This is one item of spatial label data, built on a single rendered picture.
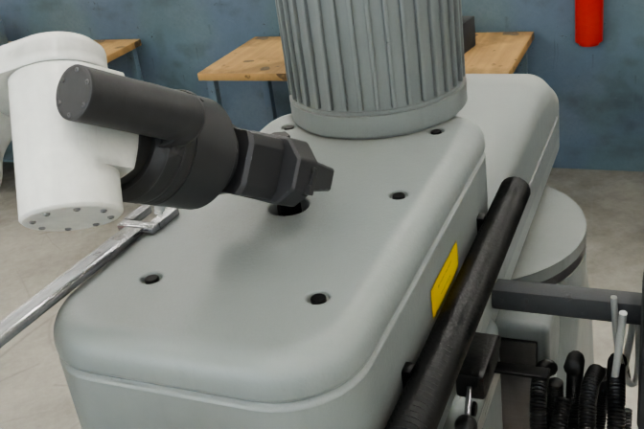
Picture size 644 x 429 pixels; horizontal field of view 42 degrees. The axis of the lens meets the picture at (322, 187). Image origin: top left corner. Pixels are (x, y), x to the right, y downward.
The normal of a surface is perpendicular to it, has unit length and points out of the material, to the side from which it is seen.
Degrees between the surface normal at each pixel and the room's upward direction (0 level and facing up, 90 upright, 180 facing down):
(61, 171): 52
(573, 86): 90
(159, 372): 81
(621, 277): 0
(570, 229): 0
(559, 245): 0
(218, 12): 90
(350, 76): 90
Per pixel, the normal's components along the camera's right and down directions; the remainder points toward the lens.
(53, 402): -0.13, -0.90
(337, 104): -0.43, 0.43
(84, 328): -0.33, -0.61
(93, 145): 0.69, -0.29
